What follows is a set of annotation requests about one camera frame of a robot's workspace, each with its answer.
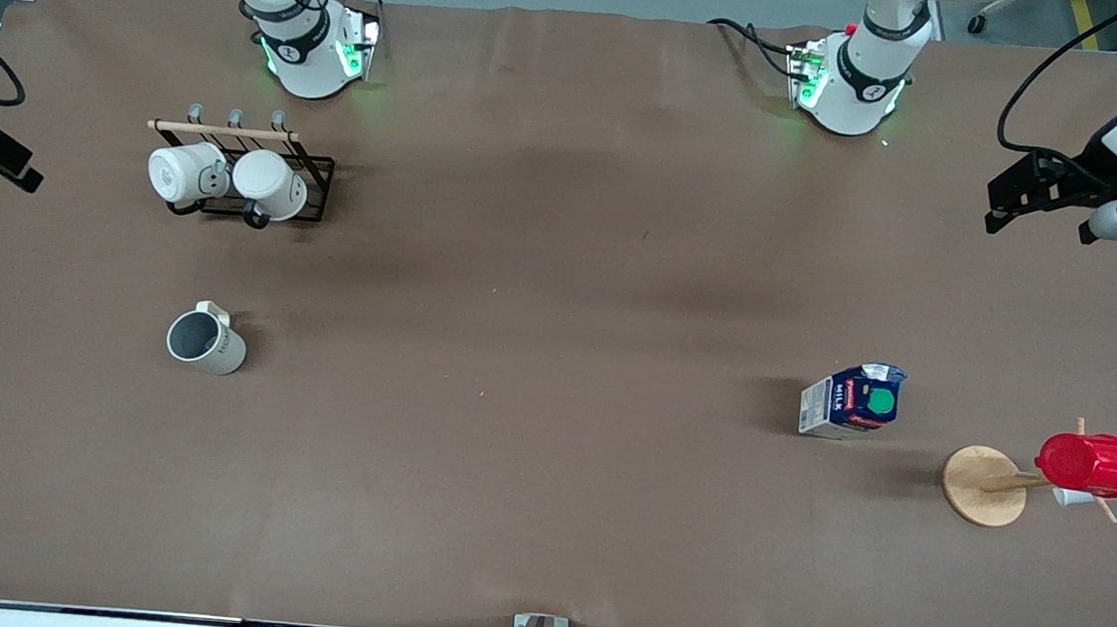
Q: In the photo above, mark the white mug with plain base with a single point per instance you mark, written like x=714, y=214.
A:
x=272, y=183

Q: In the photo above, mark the white mug with printed base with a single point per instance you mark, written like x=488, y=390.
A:
x=181, y=172

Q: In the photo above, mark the brown table cover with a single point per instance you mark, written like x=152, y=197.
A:
x=555, y=353

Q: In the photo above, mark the small white cup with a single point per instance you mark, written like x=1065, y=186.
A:
x=1070, y=498

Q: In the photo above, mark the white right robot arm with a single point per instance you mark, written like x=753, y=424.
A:
x=300, y=54

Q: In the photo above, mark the black chair caster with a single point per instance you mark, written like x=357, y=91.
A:
x=978, y=25

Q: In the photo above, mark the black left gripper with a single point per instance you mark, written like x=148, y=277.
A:
x=1088, y=174

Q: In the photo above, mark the wooden mug tree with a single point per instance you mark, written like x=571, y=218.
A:
x=983, y=487

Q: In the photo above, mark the white mug with grey inside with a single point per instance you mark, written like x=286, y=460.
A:
x=217, y=346

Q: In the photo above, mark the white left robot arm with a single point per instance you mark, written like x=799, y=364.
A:
x=860, y=88

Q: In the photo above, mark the blue milk carton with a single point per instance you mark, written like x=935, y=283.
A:
x=850, y=404

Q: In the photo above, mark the red plastic cup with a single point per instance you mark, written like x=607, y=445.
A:
x=1090, y=465

